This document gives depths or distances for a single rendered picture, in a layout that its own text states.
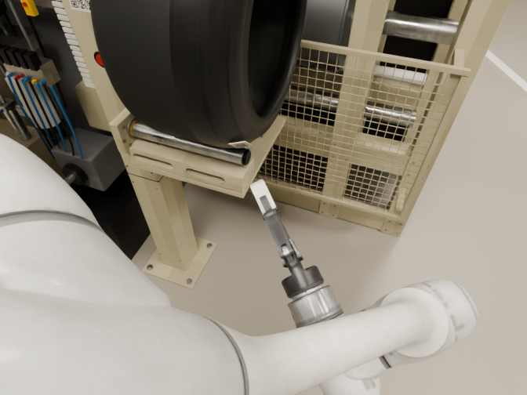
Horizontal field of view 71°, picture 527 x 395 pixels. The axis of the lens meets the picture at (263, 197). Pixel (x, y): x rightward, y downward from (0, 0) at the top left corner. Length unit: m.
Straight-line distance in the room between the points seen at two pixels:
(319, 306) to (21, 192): 0.53
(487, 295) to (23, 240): 1.93
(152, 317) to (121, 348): 0.04
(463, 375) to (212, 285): 1.09
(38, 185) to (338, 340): 0.32
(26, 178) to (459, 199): 2.22
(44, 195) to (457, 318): 0.58
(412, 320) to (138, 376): 0.41
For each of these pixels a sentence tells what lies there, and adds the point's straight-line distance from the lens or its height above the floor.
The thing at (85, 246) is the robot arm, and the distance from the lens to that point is 0.22.
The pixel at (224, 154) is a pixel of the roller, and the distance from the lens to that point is 0.97.
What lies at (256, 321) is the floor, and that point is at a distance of 1.69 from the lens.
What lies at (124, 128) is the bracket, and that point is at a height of 0.93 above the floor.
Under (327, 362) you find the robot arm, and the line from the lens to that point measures 0.43.
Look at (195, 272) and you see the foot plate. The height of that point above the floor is 0.01.
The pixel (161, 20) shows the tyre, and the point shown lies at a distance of 0.70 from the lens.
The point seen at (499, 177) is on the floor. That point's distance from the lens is 2.58.
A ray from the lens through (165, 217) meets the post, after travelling 1.50.
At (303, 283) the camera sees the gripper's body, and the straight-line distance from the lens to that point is 0.68.
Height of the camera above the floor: 1.55
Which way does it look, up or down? 48 degrees down
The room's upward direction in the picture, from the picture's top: straight up
